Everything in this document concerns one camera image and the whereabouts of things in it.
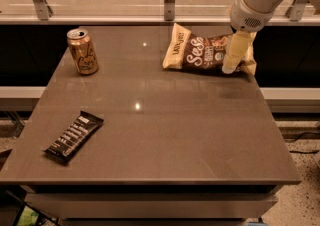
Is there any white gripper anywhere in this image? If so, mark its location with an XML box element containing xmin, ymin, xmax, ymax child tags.
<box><xmin>222</xmin><ymin>0</ymin><xmax>275</xmax><ymax>74</ymax></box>

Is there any right metal glass bracket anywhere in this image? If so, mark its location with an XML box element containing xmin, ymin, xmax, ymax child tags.
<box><xmin>286</xmin><ymin>0</ymin><xmax>308</xmax><ymax>21</ymax></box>

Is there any brown chip bag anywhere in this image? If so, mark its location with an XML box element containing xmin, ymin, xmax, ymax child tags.
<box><xmin>162</xmin><ymin>23</ymin><xmax>256</xmax><ymax>75</ymax></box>

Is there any black rxbar chocolate bar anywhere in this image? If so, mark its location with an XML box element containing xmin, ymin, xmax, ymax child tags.
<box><xmin>44</xmin><ymin>111</ymin><xmax>104</xmax><ymax>163</ymax></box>

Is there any black floor cable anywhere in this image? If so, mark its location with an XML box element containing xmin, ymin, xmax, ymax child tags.
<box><xmin>283</xmin><ymin>129</ymin><xmax>320</xmax><ymax>155</ymax></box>

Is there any orange soda can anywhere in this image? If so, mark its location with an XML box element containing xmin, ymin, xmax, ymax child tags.
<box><xmin>67</xmin><ymin>28</ymin><xmax>99</xmax><ymax>75</ymax></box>

